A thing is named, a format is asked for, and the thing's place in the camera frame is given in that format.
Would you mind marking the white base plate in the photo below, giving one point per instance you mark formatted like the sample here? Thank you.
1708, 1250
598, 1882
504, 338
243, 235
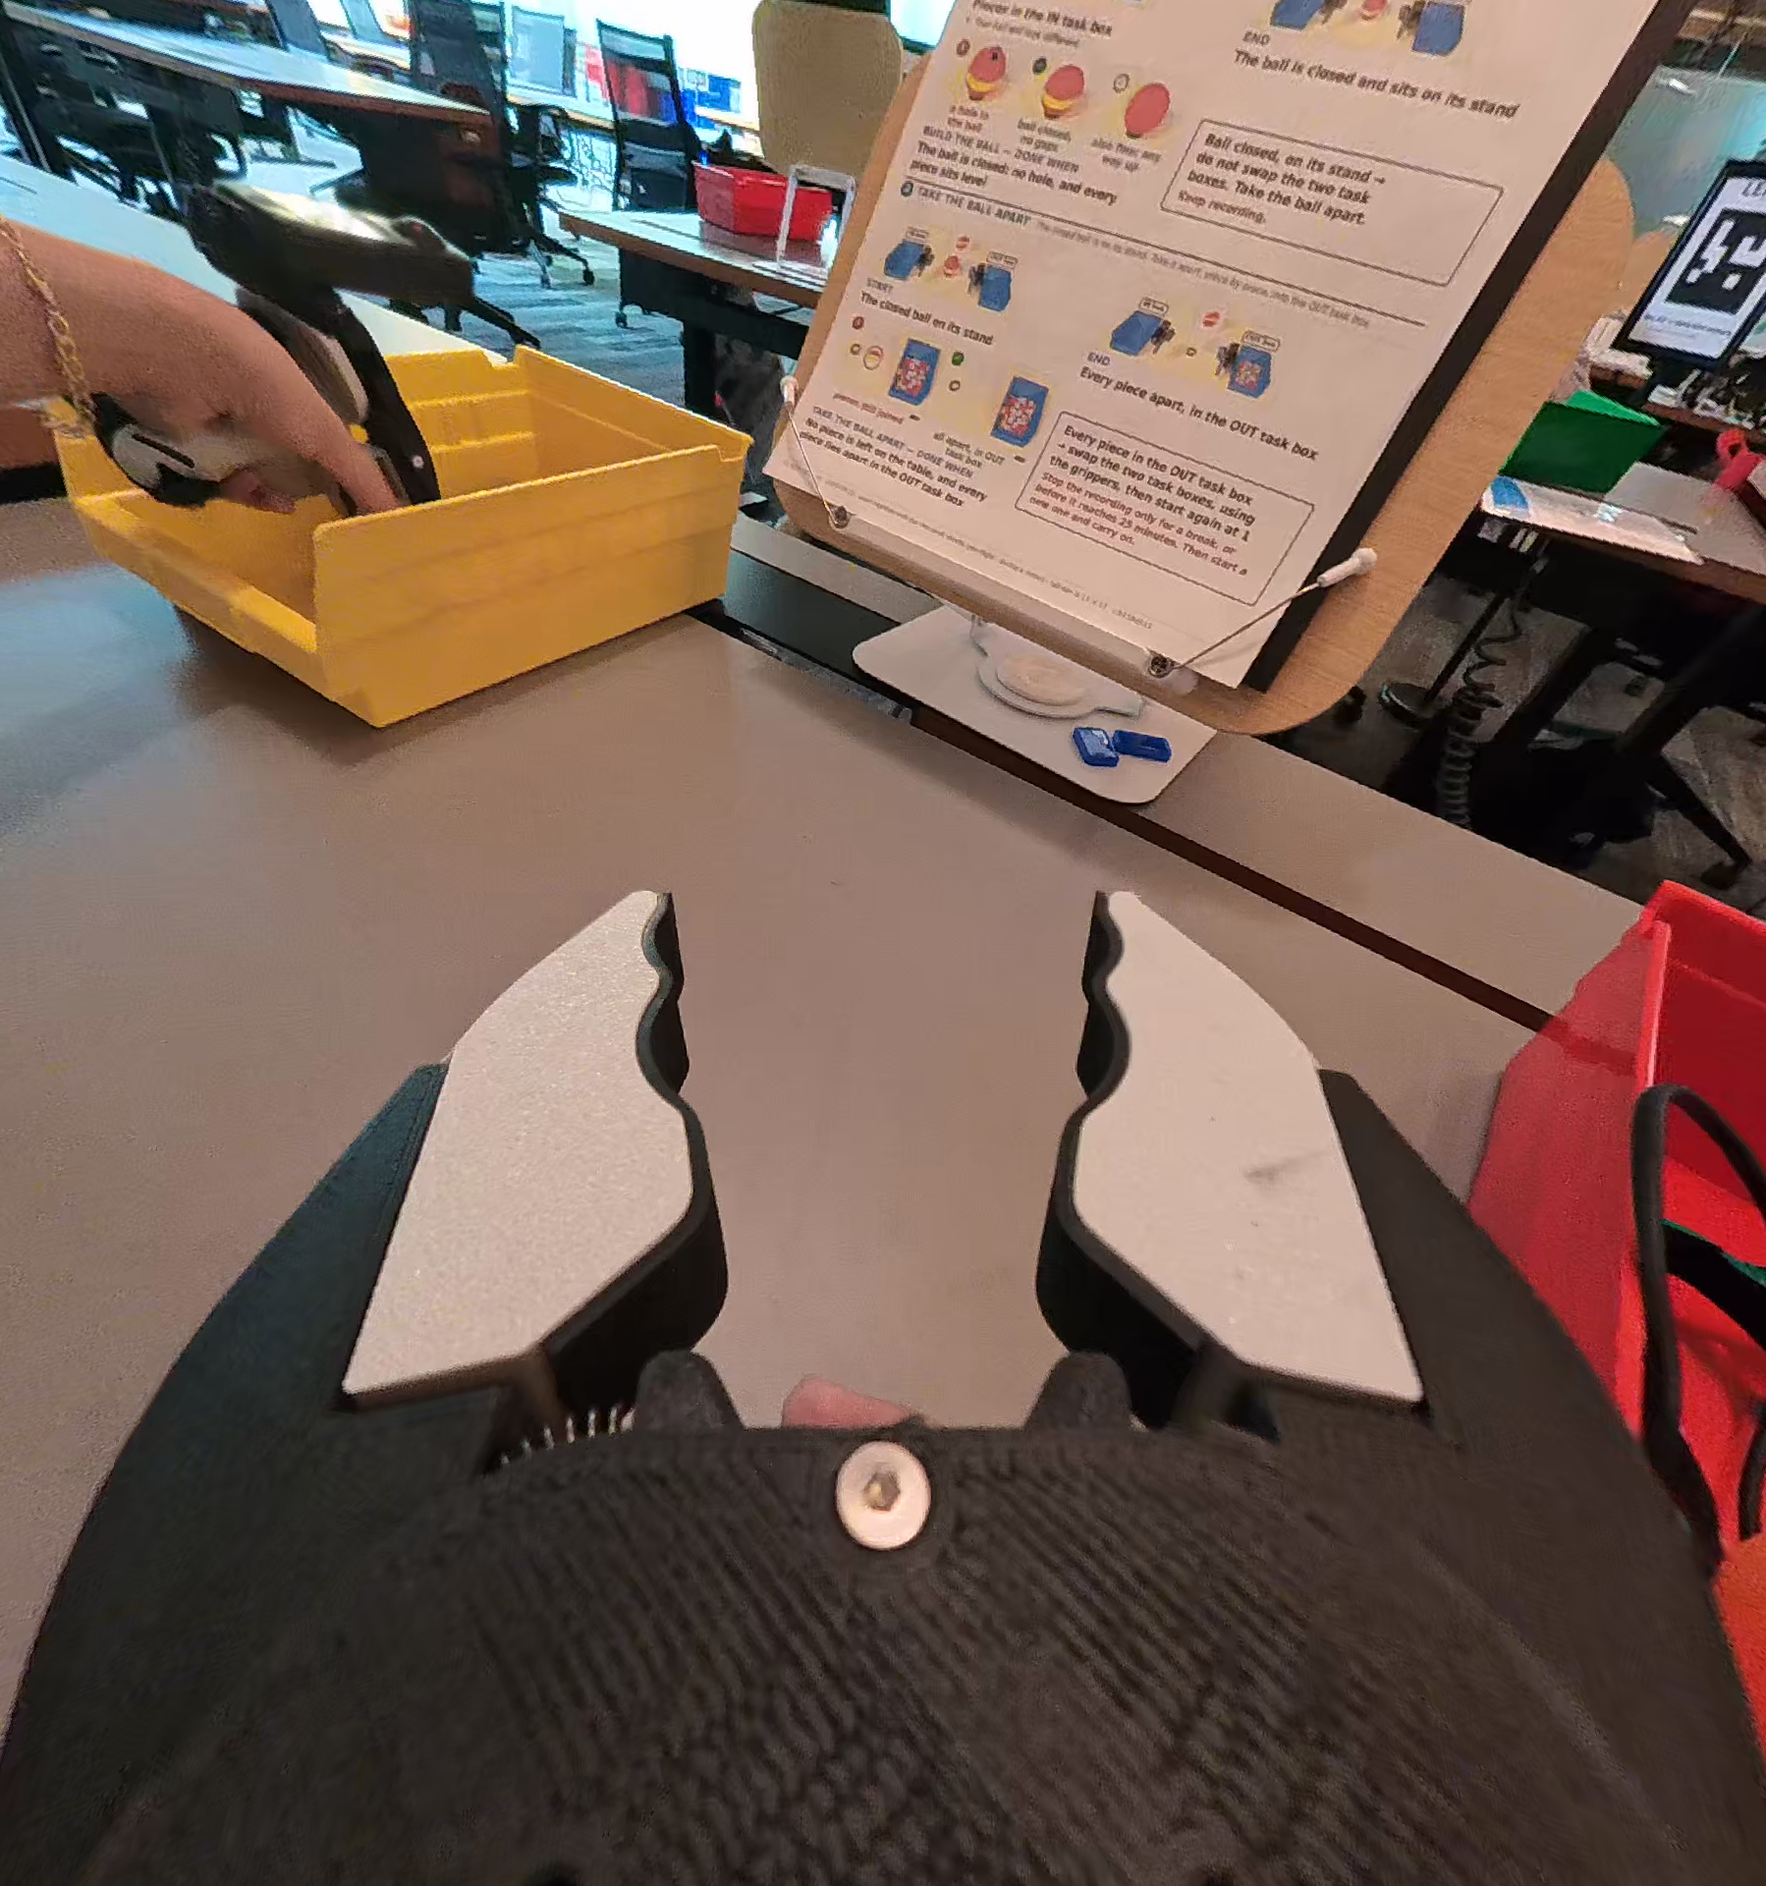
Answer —
930, 664

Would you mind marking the wood-edged work table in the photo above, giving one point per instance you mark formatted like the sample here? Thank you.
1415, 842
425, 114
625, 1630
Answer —
1680, 546

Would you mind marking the white round disc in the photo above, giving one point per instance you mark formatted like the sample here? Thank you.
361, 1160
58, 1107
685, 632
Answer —
1038, 679

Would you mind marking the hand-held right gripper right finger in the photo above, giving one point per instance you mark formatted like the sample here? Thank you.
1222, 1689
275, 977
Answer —
1237, 1195

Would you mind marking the red plastic bin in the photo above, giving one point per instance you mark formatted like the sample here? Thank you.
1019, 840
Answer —
1578, 1151
761, 208

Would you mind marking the black office chair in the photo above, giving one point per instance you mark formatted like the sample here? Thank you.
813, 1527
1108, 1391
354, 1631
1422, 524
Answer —
485, 121

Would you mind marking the yellow plastic bin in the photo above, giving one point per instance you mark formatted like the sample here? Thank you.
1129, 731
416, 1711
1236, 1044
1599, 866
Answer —
530, 589

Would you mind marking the person's left hand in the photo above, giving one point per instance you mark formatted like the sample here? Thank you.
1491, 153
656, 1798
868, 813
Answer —
206, 369

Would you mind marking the green plastic bin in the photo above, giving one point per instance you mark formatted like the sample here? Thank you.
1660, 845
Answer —
1579, 448

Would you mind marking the printed instruction sheet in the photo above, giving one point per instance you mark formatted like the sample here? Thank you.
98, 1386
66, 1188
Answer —
1178, 296

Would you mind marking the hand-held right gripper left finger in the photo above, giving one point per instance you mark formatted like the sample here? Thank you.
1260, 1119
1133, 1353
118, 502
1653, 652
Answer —
530, 1181

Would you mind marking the small blue plastic piece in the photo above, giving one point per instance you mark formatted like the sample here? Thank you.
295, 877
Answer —
1120, 746

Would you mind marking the black white marker sign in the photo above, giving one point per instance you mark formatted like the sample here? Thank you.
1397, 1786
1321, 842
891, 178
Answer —
1739, 265

